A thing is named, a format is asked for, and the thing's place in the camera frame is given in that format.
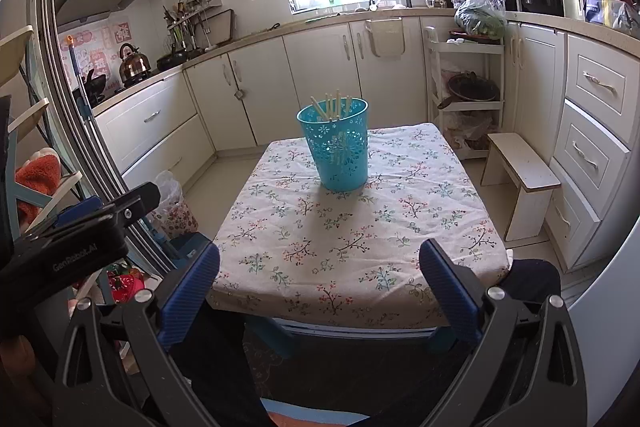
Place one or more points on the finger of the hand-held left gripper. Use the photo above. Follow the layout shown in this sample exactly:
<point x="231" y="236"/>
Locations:
<point x="77" y="212"/>
<point x="135" y="202"/>

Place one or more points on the person's right leg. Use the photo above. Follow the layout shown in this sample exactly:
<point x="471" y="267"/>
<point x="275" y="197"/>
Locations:
<point x="530" y="279"/>

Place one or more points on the white trolley rack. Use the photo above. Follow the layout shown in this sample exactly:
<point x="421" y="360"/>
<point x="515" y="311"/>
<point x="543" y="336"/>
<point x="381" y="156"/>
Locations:
<point x="470" y="49"/>

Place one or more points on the cream base cabinet with doors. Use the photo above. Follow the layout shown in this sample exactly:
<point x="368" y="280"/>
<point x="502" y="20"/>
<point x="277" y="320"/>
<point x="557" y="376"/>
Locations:
<point x="310" y="67"/>

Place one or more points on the cream cabinet with panelled drawers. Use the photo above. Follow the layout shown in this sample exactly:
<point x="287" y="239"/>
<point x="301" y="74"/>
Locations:
<point x="590" y="147"/>

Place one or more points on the orange plush toy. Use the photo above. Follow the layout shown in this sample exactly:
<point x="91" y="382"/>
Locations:
<point x="37" y="177"/>

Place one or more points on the wall utensil rack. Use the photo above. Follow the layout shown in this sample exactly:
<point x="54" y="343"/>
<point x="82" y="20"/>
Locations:
<point x="187" y="14"/>

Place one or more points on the black frying pan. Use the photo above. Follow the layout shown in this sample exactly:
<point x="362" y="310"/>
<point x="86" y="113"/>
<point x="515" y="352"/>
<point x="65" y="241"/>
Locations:
<point x="172" y="62"/>

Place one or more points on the patterned mug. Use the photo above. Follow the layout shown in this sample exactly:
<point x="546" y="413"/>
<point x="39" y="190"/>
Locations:
<point x="436" y="2"/>

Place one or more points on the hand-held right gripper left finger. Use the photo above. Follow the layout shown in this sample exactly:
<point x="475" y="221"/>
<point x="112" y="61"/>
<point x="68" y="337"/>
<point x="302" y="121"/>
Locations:
<point x="192" y="289"/>

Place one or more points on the blue table frame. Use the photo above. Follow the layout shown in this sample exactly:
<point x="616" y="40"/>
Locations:
<point x="272" y="339"/>

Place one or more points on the blue perforated plastic basket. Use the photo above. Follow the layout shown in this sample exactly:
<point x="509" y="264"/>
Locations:
<point x="340" y="162"/>

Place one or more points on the pink wall stickers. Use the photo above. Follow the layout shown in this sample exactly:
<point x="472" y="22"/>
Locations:
<point x="105" y="52"/>

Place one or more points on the grey sliding door frame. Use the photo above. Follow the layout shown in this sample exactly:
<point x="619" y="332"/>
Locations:
<point x="90" y="147"/>

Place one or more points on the steel kettle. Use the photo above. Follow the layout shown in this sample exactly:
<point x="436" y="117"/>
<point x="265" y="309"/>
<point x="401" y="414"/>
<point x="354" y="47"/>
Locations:
<point x="135" y="67"/>

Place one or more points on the bag of green vegetables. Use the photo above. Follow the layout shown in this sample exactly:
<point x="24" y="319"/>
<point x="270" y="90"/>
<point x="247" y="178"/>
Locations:
<point x="480" y="22"/>

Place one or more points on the bundle of wooden chopsticks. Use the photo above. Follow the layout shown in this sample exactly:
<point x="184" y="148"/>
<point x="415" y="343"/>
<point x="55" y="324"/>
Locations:
<point x="330" y="107"/>

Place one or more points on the person's left leg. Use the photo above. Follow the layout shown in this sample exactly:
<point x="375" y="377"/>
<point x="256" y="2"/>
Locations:
<point x="220" y="367"/>

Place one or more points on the blue storage box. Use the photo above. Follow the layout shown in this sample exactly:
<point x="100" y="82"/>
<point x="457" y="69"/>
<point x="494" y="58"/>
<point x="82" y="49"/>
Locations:
<point x="192" y="249"/>

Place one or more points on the yellow plastic bag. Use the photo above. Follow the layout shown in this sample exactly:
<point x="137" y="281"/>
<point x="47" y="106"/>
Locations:
<point x="617" y="14"/>

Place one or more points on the white hanging bin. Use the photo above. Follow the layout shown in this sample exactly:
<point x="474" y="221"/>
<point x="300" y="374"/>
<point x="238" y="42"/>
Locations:
<point x="385" y="38"/>

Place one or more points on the black stove wok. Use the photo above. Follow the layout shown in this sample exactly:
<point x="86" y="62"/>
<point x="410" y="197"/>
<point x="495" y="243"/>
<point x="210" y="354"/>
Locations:
<point x="95" y="84"/>

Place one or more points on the person's leg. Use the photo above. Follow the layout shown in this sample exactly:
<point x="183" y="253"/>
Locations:
<point x="220" y="367"/>
<point x="530" y="279"/>

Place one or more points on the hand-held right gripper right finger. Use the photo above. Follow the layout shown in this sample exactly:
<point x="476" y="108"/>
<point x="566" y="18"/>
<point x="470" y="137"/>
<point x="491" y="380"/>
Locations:
<point x="450" y="292"/>

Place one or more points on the small cabinet door latch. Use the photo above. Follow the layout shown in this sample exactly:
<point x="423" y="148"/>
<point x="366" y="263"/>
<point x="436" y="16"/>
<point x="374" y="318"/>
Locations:
<point x="240" y="94"/>

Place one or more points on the pale wooden shelf unit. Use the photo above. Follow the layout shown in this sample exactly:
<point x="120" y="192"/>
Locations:
<point x="20" y="42"/>

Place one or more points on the blue package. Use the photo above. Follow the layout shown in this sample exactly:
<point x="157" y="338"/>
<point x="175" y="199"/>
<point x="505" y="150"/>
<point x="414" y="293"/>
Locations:
<point x="595" y="10"/>

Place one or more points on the cream cabinet with wide drawers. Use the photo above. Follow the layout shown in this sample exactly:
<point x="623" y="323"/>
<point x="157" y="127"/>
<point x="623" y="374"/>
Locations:
<point x="150" y="127"/>

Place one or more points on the wooden cutting board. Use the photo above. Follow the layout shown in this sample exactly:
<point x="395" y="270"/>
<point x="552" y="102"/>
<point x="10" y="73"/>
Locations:
<point x="222" y="27"/>

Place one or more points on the trash bin with floral bag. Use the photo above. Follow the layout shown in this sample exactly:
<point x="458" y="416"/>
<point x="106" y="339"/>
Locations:
<point x="177" y="212"/>

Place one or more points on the floral tablecloth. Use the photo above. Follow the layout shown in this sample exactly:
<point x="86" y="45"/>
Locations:
<point x="400" y="217"/>

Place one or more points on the white wooden stool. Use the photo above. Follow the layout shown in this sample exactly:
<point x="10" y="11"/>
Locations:
<point x="525" y="167"/>

